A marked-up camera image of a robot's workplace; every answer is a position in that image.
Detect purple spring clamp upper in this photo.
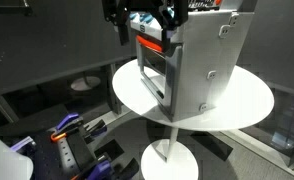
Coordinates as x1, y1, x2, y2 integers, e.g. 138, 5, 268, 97
50, 113, 107, 143

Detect purple spring clamp lower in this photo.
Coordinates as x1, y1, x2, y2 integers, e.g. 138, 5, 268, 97
70, 156, 140, 180

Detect purple spring clamp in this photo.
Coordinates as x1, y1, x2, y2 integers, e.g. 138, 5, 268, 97
70, 156, 140, 180
50, 113, 107, 143

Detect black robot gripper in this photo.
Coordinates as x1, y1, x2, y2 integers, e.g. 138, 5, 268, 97
101, 0, 188, 53

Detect purple clamp left edge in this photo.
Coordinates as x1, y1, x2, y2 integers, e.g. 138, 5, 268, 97
10, 136, 36, 154

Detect round white side table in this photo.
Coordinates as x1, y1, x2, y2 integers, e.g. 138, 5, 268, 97
112, 60, 274, 180

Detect grey toy stove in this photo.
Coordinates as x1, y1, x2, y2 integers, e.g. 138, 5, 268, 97
129, 0, 258, 122

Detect black perforated breadboard plate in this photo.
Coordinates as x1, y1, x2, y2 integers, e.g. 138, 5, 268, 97
30, 131, 101, 180

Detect white rounded robot base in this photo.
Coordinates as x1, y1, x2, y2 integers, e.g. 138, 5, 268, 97
0, 140, 34, 180

